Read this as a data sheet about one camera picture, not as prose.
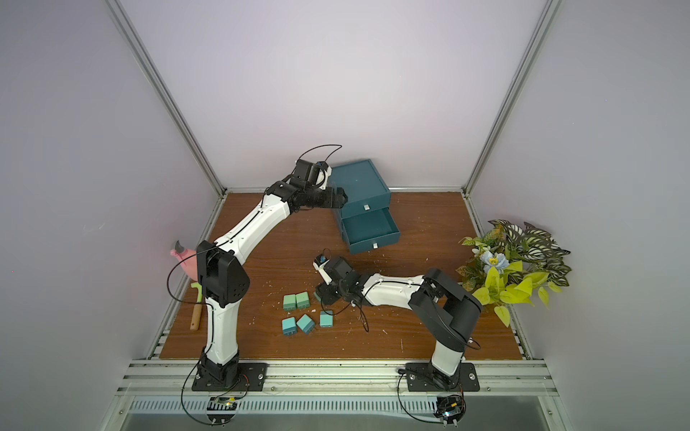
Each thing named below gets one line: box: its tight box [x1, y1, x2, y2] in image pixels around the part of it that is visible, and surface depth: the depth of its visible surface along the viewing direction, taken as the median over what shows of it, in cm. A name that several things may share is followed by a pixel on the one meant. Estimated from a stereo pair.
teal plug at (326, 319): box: [318, 309, 334, 328], surface depth 83 cm
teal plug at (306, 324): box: [296, 313, 316, 335], surface depth 83 cm
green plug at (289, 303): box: [283, 294, 298, 312], surface depth 87 cm
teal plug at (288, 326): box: [281, 316, 298, 336], surface depth 82 cm
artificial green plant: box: [456, 219, 572, 327], surface depth 71 cm
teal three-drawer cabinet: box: [330, 158, 401, 256], surface depth 94 cm
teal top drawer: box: [340, 192, 392, 220], surface depth 92 cm
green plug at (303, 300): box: [295, 290, 311, 310], surface depth 87 cm
